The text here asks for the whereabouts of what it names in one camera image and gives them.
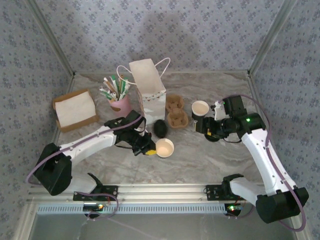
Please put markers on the pink straw holder cup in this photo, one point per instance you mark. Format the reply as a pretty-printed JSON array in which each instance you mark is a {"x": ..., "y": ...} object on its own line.
[{"x": 121, "y": 105}]

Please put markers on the thin aluminium frame rail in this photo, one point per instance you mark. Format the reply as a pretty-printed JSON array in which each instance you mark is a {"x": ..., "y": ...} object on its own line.
[{"x": 100, "y": 72}]

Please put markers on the wide aluminium base rail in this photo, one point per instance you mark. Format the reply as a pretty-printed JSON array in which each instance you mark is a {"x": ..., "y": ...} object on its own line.
[{"x": 162, "y": 192}]

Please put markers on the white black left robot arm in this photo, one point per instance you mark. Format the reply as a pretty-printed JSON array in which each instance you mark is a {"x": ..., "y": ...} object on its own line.
[{"x": 87, "y": 143}]

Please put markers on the brown pulp cup carrier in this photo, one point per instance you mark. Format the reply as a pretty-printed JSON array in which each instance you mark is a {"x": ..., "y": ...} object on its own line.
[{"x": 176, "y": 120}]

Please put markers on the white green wrapped straw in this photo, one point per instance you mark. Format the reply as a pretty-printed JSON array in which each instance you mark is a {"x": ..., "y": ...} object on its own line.
[
  {"x": 126, "y": 83},
  {"x": 105, "y": 95}
]

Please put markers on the brown cardboard napkin box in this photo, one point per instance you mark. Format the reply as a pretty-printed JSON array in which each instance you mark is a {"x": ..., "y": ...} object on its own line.
[{"x": 75, "y": 126}]

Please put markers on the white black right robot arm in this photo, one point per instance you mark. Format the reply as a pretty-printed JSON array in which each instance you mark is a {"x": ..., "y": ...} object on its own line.
[{"x": 262, "y": 162}]

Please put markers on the black paper coffee cup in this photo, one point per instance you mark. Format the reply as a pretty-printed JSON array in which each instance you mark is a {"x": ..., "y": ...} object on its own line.
[{"x": 200, "y": 108}]

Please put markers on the cream paper cup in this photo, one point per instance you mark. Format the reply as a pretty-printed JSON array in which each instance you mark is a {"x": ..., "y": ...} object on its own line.
[{"x": 164, "y": 147}]

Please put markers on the white napkin stack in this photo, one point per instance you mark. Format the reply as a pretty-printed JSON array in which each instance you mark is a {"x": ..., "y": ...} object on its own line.
[{"x": 75, "y": 107}]

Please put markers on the small green circuit board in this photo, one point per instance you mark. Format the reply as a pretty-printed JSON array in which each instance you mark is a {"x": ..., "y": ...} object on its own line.
[
  {"x": 233, "y": 208},
  {"x": 93, "y": 207}
]

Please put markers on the grey metal panel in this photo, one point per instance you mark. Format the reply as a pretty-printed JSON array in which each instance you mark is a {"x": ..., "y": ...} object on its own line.
[{"x": 175, "y": 227}]

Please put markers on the aluminium frame post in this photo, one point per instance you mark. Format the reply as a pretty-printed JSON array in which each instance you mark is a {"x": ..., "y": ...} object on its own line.
[
  {"x": 53, "y": 37},
  {"x": 270, "y": 37}
]

